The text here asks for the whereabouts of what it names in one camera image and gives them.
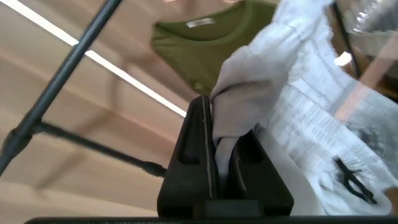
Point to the green printed T-shirt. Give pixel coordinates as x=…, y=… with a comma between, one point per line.
x=202, y=53

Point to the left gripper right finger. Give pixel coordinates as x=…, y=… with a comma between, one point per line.
x=261, y=180

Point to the pale grey shorts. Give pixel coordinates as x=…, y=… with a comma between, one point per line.
x=295, y=109

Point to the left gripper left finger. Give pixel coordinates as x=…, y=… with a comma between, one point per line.
x=189, y=174

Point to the white laundry basket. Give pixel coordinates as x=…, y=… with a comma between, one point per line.
x=373, y=28

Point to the black clothes rack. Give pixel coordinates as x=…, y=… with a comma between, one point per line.
x=62, y=74

